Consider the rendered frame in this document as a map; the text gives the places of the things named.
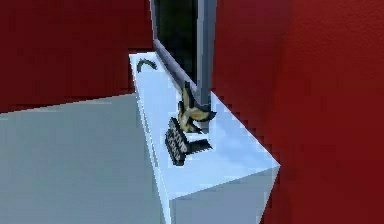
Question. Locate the yellow and black statue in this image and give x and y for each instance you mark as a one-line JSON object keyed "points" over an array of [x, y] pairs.
{"points": [[189, 111]]}

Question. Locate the black remote control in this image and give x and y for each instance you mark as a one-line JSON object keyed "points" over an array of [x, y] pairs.
{"points": [[176, 144]]}

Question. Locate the white cabinet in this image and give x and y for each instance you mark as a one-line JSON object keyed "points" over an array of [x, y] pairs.
{"points": [[213, 160]]}

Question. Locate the dark curved object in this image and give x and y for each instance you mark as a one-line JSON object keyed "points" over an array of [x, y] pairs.
{"points": [[146, 63]]}

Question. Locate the grey framed television set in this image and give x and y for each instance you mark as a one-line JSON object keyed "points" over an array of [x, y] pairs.
{"points": [[176, 33]]}

